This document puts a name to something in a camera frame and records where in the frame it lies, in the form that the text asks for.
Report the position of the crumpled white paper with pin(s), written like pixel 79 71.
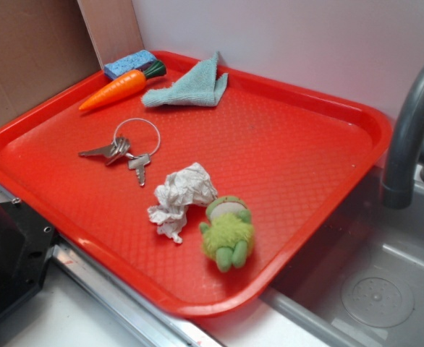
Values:
pixel 190 186

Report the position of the red plastic tray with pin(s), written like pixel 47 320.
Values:
pixel 291 154

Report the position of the green plush frog toy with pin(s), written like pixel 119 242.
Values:
pixel 228 237

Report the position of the light blue folded cloth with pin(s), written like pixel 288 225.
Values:
pixel 201 86

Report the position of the orange toy carrot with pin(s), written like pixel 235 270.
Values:
pixel 124 86

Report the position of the blue sponge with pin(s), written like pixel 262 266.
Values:
pixel 140 60

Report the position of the grey sink faucet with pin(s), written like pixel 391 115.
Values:
pixel 407 143

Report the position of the grey plastic sink basin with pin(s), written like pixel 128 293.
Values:
pixel 359 279

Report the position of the brown cardboard panel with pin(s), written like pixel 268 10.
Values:
pixel 47 46

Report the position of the silver keys on ring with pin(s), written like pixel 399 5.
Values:
pixel 120 147

